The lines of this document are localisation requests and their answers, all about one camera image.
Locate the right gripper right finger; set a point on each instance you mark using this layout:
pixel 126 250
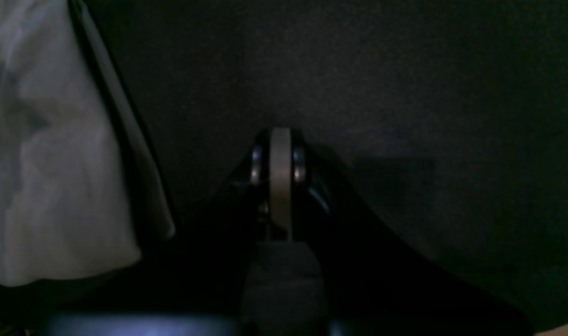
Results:
pixel 318 203

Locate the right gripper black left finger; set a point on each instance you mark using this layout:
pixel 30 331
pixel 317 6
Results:
pixel 237 213

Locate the grey T-shirt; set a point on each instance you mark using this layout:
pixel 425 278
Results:
pixel 65 213

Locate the black table cloth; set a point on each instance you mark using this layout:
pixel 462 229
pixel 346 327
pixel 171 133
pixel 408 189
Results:
pixel 450 118

